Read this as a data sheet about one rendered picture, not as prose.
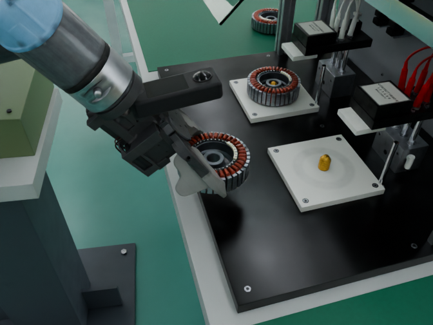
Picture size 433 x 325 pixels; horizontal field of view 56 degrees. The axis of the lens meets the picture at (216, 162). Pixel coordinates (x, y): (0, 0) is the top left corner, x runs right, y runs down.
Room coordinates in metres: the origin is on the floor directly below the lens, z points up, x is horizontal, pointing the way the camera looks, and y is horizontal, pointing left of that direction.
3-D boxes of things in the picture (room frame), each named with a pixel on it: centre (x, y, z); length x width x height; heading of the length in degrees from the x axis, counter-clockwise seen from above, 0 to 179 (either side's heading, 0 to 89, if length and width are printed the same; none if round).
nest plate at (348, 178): (0.51, -0.19, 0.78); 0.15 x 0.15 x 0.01; 16
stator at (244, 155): (0.46, 0.01, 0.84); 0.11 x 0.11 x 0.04
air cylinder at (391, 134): (0.55, -0.33, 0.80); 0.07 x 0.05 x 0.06; 16
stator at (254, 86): (0.75, -0.12, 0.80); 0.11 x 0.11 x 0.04
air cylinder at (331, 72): (0.79, -0.26, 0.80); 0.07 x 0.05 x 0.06; 16
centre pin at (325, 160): (0.51, -0.19, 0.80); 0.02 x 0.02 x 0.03
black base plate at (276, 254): (0.63, -0.17, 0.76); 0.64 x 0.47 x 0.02; 16
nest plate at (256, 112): (0.75, -0.12, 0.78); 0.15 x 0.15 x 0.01; 16
